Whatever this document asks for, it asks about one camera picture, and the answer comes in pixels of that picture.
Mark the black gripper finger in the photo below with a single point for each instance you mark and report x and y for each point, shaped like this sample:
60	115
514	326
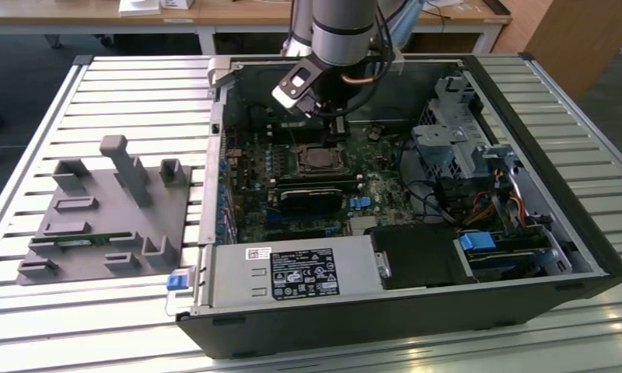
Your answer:
343	132
331	134

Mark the silver CPU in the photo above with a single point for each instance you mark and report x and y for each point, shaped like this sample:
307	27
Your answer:
320	159

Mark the metal locking lever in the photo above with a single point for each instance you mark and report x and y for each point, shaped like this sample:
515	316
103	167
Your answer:
292	136

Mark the RAM slot bank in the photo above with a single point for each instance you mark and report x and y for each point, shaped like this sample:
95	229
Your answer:
316	180
300	134

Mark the black plastic drive cover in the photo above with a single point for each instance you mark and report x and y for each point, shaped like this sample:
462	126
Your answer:
419	256

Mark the round coin battery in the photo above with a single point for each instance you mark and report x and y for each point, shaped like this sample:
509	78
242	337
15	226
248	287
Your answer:
374	132

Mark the green motherboard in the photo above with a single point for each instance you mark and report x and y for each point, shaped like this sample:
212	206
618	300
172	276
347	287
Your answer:
383	186

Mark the silver disk cage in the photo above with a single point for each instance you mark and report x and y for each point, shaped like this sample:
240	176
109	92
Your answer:
435	140

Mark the black graphics card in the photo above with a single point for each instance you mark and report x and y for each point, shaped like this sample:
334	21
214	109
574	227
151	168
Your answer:
311	202

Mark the blue board connector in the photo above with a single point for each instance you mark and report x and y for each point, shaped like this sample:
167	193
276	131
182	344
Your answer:
359	202

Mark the pale blue teach pendant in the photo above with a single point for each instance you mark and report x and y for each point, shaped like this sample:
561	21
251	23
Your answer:
406	23

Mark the silver chipset heatsink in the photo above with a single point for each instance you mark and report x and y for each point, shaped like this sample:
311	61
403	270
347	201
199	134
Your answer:
363	224

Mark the blue disk carrier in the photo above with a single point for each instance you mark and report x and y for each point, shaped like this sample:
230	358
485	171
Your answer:
477	241

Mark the white box black print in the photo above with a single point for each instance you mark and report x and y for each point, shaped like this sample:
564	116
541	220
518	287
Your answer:
179	4

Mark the silver power supply unit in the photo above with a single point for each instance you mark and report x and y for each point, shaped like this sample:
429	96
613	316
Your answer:
228	279

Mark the plain white box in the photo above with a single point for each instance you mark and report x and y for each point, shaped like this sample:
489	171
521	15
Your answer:
140	8

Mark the wooden cabinet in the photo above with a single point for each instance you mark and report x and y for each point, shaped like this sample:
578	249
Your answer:
576	39

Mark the grey parts rack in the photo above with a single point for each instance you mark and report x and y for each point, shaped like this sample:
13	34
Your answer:
108	217

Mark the blue case latch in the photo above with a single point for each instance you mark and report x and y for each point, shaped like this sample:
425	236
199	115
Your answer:
178	283

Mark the black PC case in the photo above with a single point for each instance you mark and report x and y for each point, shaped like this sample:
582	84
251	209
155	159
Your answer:
342	334

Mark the green RAM stick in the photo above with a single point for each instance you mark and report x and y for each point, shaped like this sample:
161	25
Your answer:
100	239

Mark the wooden desk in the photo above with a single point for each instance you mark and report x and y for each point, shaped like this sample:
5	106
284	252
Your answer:
56	17

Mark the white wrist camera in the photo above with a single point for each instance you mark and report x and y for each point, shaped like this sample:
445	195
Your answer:
295	83

